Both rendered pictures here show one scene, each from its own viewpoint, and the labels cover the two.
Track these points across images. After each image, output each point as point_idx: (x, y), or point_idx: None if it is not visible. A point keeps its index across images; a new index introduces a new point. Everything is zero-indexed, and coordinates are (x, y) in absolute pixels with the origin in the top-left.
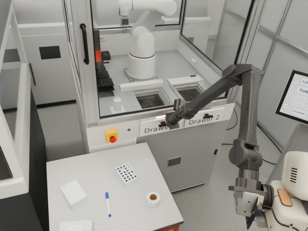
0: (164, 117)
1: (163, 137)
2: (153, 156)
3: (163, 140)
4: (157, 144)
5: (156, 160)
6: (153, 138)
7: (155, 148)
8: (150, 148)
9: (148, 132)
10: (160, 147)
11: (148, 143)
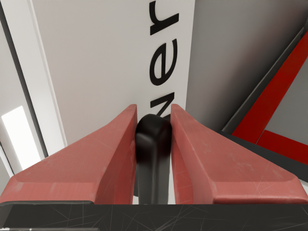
0: (41, 135)
1: (211, 15)
2: (258, 30)
3: (228, 2)
4: (228, 42)
5: (272, 5)
6: (199, 94)
7: (240, 40)
8: (232, 71)
9: (170, 180)
10: (245, 11)
11: (210, 103)
